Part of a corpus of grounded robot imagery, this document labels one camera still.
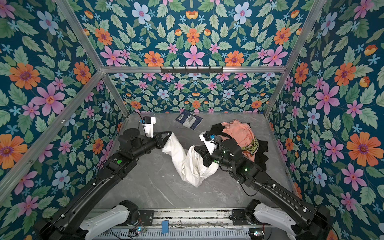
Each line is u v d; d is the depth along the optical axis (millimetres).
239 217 728
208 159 597
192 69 929
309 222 385
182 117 1154
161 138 608
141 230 703
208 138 555
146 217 737
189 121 1112
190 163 691
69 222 386
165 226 722
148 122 614
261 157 951
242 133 983
